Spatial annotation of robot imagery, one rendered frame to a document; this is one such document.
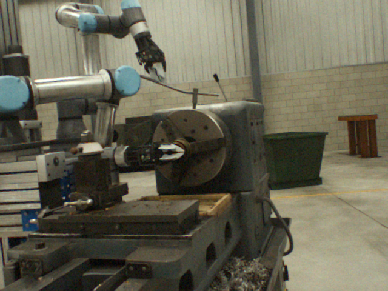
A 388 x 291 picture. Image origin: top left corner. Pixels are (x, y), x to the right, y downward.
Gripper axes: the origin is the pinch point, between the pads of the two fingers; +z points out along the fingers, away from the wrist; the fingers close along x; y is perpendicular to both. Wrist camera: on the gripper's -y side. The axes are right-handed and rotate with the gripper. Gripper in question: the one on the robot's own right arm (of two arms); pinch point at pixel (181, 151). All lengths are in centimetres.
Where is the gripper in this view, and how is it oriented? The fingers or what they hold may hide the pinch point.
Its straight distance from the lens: 140.5
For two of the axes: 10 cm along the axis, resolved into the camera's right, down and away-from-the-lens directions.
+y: -3.4, 0.8, -9.4
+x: -0.9, -9.9, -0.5
